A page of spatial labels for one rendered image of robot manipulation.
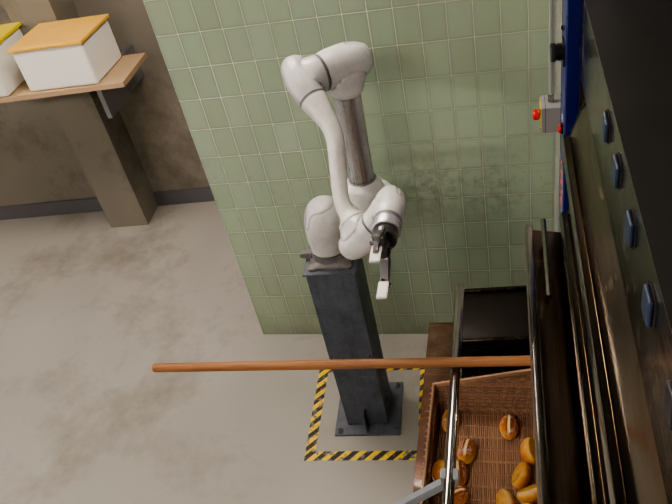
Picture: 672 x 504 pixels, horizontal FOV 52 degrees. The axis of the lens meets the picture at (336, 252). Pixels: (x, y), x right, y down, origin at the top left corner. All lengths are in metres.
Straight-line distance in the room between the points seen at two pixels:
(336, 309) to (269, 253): 0.81
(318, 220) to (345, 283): 0.31
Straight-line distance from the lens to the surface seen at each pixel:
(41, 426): 4.21
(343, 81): 2.43
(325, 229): 2.66
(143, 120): 5.13
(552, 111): 2.60
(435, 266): 3.49
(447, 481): 1.88
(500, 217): 3.29
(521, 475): 2.50
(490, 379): 2.60
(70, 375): 4.39
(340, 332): 3.00
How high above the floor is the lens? 2.76
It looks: 38 degrees down
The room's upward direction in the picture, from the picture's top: 14 degrees counter-clockwise
